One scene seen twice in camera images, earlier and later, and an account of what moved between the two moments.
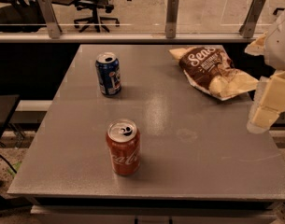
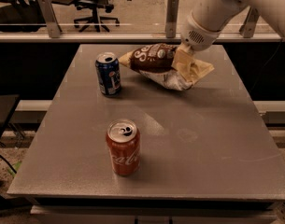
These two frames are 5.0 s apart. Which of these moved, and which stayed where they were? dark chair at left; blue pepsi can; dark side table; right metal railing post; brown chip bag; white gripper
Moved: white gripper; brown chip bag
Stayed: dark side table; right metal railing post; blue pepsi can; dark chair at left
